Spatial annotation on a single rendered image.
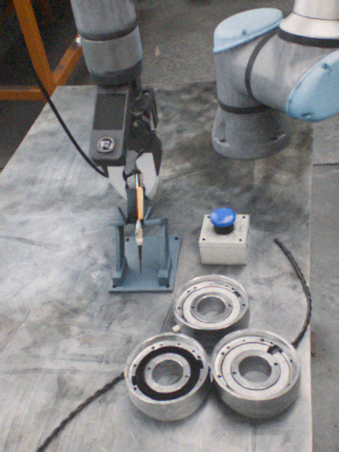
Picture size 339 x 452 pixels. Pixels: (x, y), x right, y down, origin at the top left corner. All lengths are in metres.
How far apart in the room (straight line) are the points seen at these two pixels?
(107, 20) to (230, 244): 0.36
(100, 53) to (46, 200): 0.44
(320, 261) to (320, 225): 0.18
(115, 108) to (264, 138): 0.44
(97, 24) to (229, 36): 0.37
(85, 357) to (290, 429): 0.28
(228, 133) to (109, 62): 0.44
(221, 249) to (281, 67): 0.31
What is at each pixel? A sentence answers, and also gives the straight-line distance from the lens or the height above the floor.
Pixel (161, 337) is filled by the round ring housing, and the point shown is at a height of 0.84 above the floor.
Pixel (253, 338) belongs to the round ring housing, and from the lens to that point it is 0.87.
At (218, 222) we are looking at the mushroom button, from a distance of 0.99.
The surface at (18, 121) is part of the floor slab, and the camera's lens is 3.33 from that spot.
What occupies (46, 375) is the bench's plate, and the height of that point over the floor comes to 0.80.
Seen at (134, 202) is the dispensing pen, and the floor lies 0.92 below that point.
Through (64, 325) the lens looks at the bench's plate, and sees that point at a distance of 0.98.
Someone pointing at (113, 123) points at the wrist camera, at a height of 1.07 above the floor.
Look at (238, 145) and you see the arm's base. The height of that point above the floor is 0.83.
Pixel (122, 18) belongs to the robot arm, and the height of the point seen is 1.18.
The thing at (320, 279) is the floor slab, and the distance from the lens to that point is 2.16.
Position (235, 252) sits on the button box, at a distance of 1.00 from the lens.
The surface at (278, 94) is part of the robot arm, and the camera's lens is 1.11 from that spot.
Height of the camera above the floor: 1.48
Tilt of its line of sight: 37 degrees down
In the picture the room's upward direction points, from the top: 10 degrees counter-clockwise
